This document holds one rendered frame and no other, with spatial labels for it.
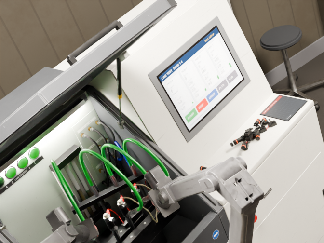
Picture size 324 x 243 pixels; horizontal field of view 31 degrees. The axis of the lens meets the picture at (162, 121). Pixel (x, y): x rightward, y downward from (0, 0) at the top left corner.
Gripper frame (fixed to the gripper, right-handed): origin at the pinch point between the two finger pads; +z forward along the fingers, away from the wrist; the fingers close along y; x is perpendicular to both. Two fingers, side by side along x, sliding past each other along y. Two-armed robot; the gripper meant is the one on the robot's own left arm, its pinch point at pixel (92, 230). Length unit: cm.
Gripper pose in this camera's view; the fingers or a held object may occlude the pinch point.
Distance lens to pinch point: 211.9
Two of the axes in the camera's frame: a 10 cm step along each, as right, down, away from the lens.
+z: 2.8, 0.8, 9.6
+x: 4.7, 8.6, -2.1
